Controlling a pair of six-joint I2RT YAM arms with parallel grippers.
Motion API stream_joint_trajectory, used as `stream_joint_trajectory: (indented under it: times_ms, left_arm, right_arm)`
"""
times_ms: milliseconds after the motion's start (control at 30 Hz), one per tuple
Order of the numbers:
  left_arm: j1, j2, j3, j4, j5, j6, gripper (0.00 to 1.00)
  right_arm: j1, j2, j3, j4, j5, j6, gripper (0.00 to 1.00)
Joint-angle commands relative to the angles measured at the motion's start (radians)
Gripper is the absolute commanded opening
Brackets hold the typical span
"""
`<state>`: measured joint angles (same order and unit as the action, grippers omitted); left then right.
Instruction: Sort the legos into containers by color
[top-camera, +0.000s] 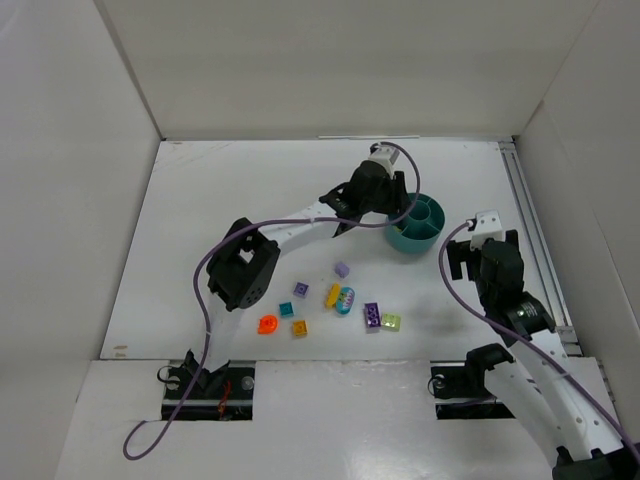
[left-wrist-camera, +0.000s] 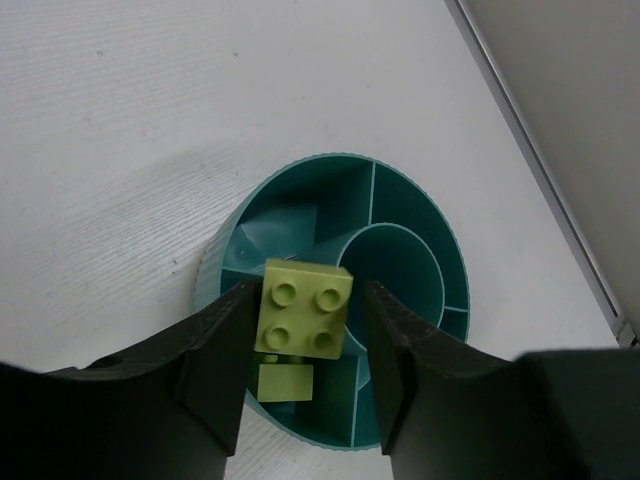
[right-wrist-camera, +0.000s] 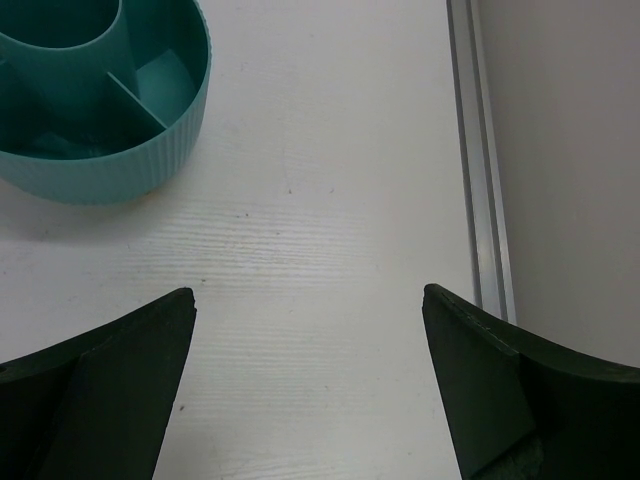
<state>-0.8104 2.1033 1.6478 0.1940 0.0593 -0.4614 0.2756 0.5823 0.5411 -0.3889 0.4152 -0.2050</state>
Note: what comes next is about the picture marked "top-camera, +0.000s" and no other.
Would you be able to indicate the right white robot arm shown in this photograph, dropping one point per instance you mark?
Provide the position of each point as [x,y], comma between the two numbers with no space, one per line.
[528,370]

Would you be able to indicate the orange square lego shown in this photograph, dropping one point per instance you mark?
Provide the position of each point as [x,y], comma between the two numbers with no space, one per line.
[299,328]

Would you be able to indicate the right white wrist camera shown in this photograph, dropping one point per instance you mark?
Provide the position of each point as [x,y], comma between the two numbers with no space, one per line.
[485,226]

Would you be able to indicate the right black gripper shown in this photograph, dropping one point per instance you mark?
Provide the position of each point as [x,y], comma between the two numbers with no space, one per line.
[458,253]

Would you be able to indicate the dark purple lego brick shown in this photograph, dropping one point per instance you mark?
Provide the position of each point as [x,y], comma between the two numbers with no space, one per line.
[372,317]

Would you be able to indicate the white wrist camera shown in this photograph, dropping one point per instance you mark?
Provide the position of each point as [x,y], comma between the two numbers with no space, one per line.
[384,155]
[485,226]

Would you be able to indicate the teal small square lego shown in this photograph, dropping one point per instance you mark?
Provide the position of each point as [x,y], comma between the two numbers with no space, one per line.
[286,310]

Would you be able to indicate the teal oval decorated lego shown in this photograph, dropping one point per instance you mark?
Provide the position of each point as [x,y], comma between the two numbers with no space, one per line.
[345,301]

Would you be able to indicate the lilac square lego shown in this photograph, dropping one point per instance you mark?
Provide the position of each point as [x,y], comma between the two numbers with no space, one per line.
[301,290]

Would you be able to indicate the light purple small lego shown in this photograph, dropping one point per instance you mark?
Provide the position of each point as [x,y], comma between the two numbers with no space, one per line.
[341,270]

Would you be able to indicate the teal round divided container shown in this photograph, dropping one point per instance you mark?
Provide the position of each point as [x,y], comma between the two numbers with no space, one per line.
[419,231]

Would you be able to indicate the aluminium rail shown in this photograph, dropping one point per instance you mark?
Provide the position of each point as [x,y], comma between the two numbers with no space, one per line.
[544,267]

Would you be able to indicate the lime green lego brick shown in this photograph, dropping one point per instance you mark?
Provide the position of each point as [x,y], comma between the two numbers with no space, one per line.
[391,321]

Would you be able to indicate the orange round lego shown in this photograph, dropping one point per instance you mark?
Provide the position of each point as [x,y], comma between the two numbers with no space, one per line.
[267,325]

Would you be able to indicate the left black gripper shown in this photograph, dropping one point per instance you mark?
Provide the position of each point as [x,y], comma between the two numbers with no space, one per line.
[398,190]

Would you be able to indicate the yellow long lego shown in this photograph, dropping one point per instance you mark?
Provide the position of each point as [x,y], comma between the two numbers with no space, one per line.
[332,295]

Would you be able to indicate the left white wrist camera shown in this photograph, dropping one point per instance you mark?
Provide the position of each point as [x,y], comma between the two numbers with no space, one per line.
[384,155]

